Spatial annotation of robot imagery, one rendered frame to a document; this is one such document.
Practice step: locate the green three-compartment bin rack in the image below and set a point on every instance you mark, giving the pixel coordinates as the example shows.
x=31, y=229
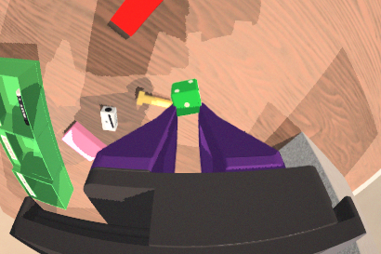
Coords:
x=38, y=153

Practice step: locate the green die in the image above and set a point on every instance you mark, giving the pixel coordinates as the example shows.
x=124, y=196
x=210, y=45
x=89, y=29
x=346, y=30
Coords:
x=186, y=96

